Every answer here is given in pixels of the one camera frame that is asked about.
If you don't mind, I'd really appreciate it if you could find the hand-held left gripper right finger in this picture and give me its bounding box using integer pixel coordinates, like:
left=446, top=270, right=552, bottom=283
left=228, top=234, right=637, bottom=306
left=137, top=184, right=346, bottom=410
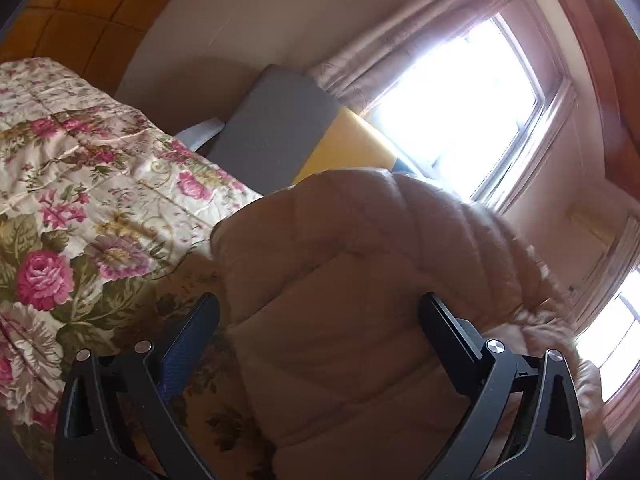
left=419, top=292, right=587, bottom=480

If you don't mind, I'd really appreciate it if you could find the grey yellow blue headboard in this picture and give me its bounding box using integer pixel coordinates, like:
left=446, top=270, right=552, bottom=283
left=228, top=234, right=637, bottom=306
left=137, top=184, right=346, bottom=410
left=175, top=64, right=418, bottom=197

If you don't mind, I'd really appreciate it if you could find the small side window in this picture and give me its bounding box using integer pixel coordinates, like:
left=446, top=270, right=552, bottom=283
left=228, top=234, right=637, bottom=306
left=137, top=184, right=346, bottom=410
left=575, top=290, right=640, bottom=406

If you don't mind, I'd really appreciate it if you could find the pale patterned curtain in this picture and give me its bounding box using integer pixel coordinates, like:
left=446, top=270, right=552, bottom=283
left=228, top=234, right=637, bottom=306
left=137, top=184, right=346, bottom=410
left=305, top=0, right=526, bottom=113

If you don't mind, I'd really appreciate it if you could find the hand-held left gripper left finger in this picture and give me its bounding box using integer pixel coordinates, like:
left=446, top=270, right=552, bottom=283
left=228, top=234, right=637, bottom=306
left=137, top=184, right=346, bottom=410
left=53, top=292, right=221, bottom=480

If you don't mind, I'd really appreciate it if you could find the white puffer jacket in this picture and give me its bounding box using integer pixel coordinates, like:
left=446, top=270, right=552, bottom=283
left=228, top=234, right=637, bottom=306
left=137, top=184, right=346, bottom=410
left=210, top=169, right=607, bottom=480

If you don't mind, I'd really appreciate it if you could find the wooden wardrobe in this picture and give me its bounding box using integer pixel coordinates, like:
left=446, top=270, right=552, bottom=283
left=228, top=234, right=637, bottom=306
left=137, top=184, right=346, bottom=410
left=0, top=0, right=208, bottom=98

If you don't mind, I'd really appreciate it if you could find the floral quilt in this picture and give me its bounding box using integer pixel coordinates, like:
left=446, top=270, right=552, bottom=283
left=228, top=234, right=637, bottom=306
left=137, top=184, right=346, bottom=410
left=0, top=57, right=276, bottom=480

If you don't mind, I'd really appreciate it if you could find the bright window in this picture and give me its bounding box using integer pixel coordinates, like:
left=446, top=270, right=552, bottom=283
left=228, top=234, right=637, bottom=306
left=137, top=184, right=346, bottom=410
left=367, top=15, right=548, bottom=203

